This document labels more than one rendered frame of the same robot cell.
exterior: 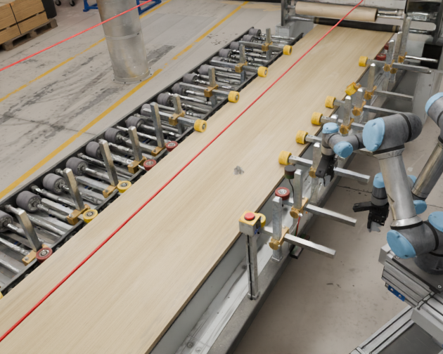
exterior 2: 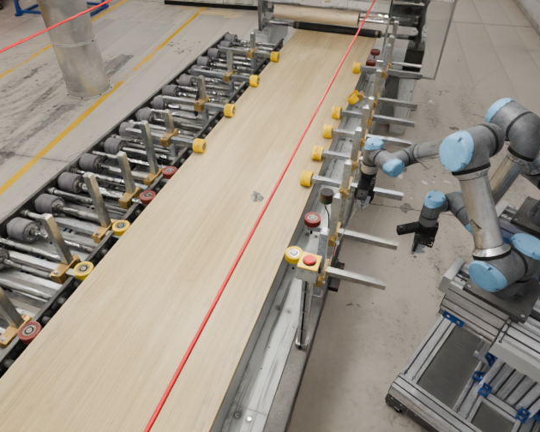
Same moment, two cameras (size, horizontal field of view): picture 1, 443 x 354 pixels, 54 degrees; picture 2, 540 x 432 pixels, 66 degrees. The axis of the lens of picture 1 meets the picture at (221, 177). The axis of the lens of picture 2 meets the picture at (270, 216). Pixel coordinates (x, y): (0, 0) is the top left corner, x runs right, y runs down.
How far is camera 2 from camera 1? 0.58 m
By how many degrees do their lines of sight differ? 13
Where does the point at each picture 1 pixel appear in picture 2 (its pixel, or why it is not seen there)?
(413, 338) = (449, 354)
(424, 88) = (405, 94)
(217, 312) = (261, 368)
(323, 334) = (354, 361)
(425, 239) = (516, 267)
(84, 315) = (105, 411)
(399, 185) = (488, 210)
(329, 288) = (350, 309)
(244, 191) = (269, 220)
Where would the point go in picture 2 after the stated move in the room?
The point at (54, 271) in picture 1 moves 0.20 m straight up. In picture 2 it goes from (49, 354) to (27, 322)
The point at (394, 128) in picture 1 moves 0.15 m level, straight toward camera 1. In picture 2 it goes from (482, 143) to (493, 172)
